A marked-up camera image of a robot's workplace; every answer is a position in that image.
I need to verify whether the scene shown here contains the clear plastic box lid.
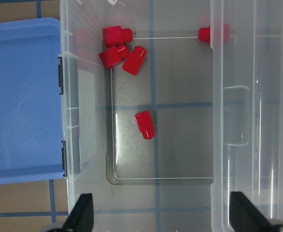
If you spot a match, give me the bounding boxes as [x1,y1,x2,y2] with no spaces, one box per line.
[210,0,283,232]

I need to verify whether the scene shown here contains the red block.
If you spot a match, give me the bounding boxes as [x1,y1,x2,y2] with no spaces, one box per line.
[122,46,147,76]
[197,24,230,44]
[98,44,130,69]
[102,26,133,48]
[134,111,155,140]

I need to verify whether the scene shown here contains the clear plastic storage box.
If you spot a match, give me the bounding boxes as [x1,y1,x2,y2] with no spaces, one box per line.
[58,0,283,232]

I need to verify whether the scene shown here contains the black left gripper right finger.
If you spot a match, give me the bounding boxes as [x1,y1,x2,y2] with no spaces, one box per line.
[229,191,283,232]

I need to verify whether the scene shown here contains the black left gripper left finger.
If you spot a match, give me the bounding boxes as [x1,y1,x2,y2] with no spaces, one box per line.
[41,193,94,232]

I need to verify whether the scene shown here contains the blue plastic tray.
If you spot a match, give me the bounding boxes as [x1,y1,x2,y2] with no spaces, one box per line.
[0,18,63,184]

